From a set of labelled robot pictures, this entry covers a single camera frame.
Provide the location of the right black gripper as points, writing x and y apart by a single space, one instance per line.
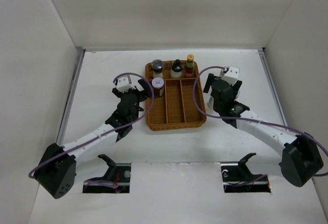
211 78

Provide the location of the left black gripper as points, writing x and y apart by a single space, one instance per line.
145 94

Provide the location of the grey-lid dark spice jar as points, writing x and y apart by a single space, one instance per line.
158 85

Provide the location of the red sauce bottle yellow cap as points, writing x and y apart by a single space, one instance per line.
189 66

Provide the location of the black-knob salt shaker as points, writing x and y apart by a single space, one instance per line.
176 69

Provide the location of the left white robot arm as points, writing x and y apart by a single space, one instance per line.
57 169

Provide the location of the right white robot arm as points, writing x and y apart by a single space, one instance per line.
300 157

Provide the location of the brown wicker divided tray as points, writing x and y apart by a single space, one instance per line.
178 107

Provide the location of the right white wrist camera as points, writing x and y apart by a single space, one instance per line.
230 75

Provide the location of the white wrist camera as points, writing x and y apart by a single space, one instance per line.
230 75
124 84

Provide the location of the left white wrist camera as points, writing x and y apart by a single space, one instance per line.
124 84

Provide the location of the right metal frame rail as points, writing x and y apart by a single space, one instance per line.
272 85

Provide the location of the metal frame rail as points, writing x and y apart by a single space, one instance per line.
272 85
69 101

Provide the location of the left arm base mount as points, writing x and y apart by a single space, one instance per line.
116 179

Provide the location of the left metal frame rail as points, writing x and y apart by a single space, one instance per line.
69 101

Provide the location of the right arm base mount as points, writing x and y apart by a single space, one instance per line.
237 178

